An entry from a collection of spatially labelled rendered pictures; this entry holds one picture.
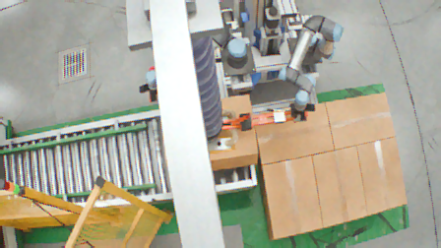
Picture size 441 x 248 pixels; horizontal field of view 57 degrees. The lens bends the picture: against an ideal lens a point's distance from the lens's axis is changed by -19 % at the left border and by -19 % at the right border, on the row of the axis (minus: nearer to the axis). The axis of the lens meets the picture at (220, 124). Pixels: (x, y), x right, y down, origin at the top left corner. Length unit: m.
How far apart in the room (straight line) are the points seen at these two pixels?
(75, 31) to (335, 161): 2.94
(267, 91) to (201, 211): 3.12
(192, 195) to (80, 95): 3.60
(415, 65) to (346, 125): 1.42
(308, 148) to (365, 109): 0.61
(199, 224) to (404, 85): 3.83
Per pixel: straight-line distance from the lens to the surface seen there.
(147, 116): 3.80
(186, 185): 1.15
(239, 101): 3.26
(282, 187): 3.69
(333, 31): 2.86
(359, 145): 3.87
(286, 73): 2.85
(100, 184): 2.20
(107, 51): 4.76
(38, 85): 4.93
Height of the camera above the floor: 4.19
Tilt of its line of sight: 75 degrees down
